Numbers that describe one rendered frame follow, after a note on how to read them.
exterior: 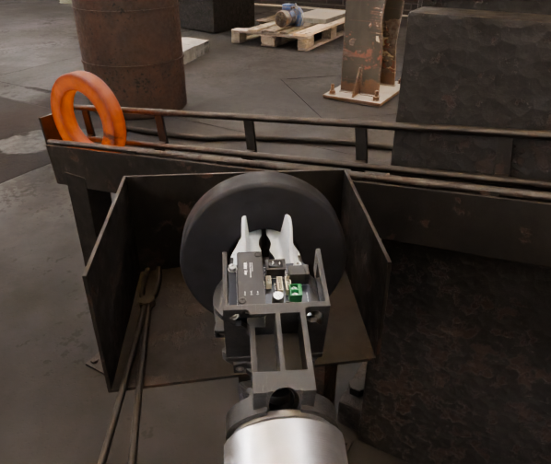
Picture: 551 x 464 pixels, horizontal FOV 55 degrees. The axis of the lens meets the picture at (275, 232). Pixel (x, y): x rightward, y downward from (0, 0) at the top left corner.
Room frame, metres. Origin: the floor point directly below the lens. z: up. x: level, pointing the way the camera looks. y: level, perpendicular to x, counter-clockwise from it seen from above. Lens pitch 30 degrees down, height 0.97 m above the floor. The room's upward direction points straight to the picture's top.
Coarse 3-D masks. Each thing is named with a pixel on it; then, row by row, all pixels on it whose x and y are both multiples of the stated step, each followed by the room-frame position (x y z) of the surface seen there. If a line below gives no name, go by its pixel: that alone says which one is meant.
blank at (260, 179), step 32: (224, 192) 0.41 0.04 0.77; (256, 192) 0.41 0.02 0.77; (288, 192) 0.41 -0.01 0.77; (320, 192) 0.44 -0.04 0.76; (192, 224) 0.40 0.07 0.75; (224, 224) 0.40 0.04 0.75; (256, 224) 0.41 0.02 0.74; (320, 224) 0.41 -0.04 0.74; (192, 256) 0.40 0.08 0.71; (192, 288) 0.40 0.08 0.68
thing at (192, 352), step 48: (144, 192) 0.56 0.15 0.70; (192, 192) 0.57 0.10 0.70; (336, 192) 0.58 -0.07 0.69; (144, 240) 0.56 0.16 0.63; (96, 288) 0.38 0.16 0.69; (336, 288) 0.49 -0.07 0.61; (384, 288) 0.38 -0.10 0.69; (96, 336) 0.36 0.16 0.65; (192, 336) 0.43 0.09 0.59; (336, 336) 0.41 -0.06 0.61; (144, 384) 0.36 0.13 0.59
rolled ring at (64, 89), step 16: (64, 80) 1.02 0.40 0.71; (80, 80) 1.00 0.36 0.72; (96, 80) 1.00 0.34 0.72; (64, 96) 1.03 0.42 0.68; (96, 96) 0.98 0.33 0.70; (112, 96) 0.99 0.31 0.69; (64, 112) 1.05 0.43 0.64; (112, 112) 0.97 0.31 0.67; (64, 128) 1.04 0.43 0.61; (112, 128) 0.96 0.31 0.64; (112, 144) 0.96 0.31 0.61
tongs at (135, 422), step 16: (144, 272) 0.55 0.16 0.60; (160, 272) 0.54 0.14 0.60; (144, 288) 0.51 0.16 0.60; (144, 304) 0.48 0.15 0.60; (144, 320) 0.45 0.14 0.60; (144, 336) 0.43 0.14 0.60; (144, 352) 0.40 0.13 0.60; (128, 368) 0.38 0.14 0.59; (144, 368) 0.38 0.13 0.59; (112, 416) 0.32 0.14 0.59; (112, 432) 0.31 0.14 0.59
